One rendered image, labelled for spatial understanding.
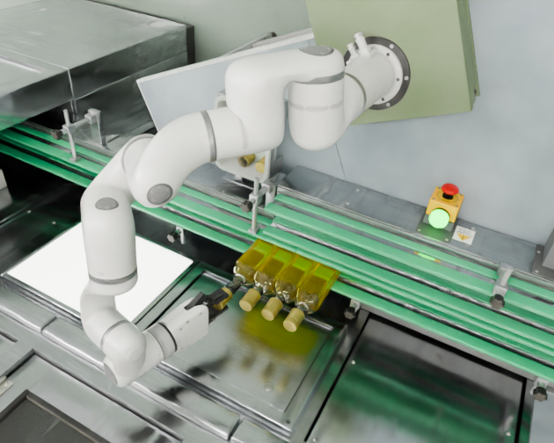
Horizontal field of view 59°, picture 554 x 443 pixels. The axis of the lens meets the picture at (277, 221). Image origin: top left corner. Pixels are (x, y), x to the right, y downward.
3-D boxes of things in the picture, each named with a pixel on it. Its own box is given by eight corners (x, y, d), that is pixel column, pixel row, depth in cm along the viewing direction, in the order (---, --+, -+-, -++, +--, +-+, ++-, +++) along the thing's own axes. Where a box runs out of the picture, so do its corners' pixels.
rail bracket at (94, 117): (108, 136, 165) (55, 165, 149) (101, 89, 155) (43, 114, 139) (120, 141, 164) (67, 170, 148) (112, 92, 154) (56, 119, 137)
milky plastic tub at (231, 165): (229, 155, 148) (214, 167, 142) (231, 83, 134) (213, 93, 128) (280, 172, 142) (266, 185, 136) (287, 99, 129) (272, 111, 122)
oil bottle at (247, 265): (269, 237, 140) (229, 282, 125) (271, 221, 137) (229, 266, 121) (287, 244, 138) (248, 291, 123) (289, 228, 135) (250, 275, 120)
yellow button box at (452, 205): (429, 207, 126) (422, 222, 120) (437, 183, 121) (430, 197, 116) (456, 216, 123) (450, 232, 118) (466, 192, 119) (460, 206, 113)
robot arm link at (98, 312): (147, 267, 88) (151, 353, 98) (107, 237, 95) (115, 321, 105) (104, 286, 82) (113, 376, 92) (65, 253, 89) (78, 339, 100)
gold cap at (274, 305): (268, 304, 118) (259, 316, 115) (270, 294, 116) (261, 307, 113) (281, 311, 117) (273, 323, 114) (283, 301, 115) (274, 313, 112)
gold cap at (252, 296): (247, 296, 120) (238, 308, 117) (248, 286, 118) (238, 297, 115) (260, 302, 119) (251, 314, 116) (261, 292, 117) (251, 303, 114)
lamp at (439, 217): (428, 220, 119) (425, 226, 117) (433, 205, 116) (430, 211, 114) (447, 226, 118) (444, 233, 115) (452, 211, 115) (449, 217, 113)
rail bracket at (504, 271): (493, 267, 112) (484, 305, 102) (505, 243, 107) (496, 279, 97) (512, 274, 110) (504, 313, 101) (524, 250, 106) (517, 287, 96)
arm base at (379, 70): (333, 44, 107) (297, 63, 96) (384, 19, 98) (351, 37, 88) (360, 110, 111) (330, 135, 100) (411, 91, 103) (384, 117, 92)
